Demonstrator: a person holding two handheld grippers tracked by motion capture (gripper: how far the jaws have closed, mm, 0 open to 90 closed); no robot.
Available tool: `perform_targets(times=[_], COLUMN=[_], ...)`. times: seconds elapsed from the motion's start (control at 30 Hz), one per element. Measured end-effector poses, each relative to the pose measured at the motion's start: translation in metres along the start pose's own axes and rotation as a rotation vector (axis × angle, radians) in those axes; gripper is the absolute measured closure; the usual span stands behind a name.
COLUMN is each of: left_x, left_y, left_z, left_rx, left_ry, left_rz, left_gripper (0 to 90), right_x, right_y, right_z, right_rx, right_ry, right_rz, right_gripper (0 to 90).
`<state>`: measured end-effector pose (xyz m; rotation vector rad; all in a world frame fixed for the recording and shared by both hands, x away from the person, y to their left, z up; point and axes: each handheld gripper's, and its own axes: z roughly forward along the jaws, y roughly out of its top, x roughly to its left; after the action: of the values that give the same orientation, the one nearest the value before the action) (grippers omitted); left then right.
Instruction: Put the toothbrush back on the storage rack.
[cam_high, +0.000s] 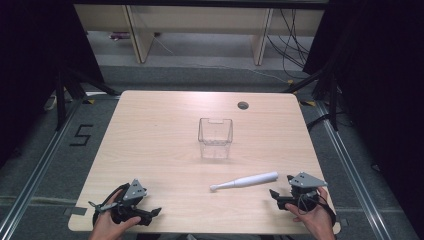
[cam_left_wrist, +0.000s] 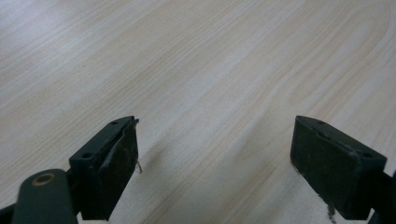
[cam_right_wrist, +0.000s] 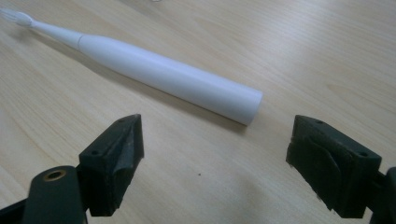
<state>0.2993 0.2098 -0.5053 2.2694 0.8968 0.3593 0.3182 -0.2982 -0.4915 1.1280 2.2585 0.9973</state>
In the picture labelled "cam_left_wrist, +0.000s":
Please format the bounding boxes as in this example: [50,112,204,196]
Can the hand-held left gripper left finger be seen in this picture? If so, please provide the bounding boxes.
[68,115,140,221]

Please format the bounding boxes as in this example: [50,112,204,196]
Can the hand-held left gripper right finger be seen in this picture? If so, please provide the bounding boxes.
[290,115,388,221]

